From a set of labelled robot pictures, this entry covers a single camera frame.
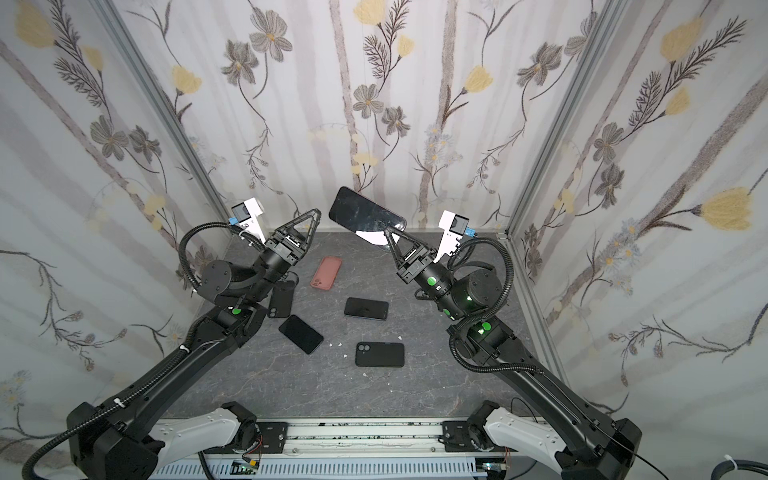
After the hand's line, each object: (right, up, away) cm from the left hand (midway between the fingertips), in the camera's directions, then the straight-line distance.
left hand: (311, 209), depth 53 cm
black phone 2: (-14, -33, +40) cm, 53 cm away
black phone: (+6, -25, +46) cm, 53 cm away
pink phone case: (-9, -14, +53) cm, 55 cm away
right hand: (+14, -4, -4) cm, 15 cm away
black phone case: (+11, -38, +36) cm, 54 cm away
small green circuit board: (-23, -60, +20) cm, 67 cm away
